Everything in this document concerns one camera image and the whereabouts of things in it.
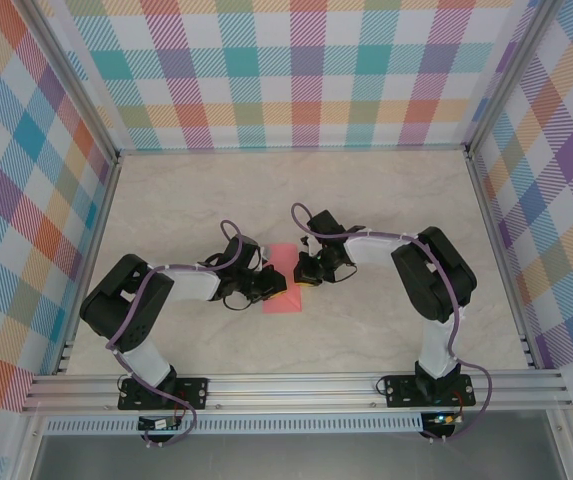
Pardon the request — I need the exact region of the black circuit board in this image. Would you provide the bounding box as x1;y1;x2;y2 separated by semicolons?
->
137;415;183;432

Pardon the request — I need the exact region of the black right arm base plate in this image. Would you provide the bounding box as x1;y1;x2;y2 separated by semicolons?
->
384;375;477;409

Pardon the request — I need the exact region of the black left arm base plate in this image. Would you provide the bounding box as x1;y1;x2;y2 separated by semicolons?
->
117;377;211;412

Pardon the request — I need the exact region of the aluminium side rail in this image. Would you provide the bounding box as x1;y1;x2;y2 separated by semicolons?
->
465;149;542;371
54;152;123;376

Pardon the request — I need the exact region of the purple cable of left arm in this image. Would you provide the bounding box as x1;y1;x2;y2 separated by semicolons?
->
108;219;245;449

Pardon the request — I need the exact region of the grey metal panel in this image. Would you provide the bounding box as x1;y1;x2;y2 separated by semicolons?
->
30;433;567;480

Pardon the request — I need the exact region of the aluminium mounting rail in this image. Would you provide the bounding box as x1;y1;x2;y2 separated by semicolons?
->
20;368;573;414

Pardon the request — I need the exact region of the thin aluminium back rail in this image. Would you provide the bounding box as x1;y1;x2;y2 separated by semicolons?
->
115;144;470;157

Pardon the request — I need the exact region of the slotted grey cable tray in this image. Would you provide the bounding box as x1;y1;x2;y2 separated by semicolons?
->
43;412;425;435

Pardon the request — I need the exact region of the aluminium corner post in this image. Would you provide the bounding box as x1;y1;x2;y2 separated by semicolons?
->
24;0;122;164
465;0;567;161

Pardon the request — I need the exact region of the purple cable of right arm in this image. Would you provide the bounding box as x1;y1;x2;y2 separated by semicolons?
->
290;202;494;444

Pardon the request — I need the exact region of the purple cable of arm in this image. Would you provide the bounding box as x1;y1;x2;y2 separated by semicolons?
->
108;219;245;449
290;202;494;444

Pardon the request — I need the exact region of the pink square paper sheet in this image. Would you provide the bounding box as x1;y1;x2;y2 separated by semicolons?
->
261;243;303;315

